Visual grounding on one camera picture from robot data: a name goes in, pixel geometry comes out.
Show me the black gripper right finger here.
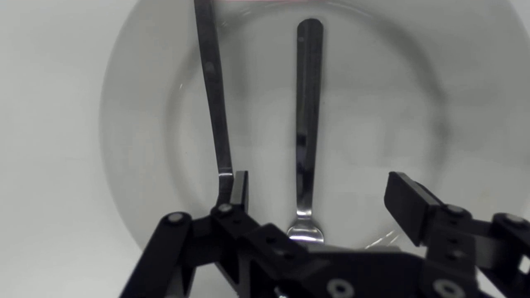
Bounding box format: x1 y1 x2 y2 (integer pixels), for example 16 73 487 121
384 172 470 245

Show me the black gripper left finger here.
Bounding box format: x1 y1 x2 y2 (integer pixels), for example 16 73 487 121
212 170 248 213

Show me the silver fork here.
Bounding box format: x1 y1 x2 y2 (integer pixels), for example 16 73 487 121
288 18 324 243

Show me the white round plate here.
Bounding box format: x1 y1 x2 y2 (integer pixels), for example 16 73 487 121
97 0 452 253

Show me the silver table knife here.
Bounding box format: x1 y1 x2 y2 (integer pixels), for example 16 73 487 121
193 0 233 203

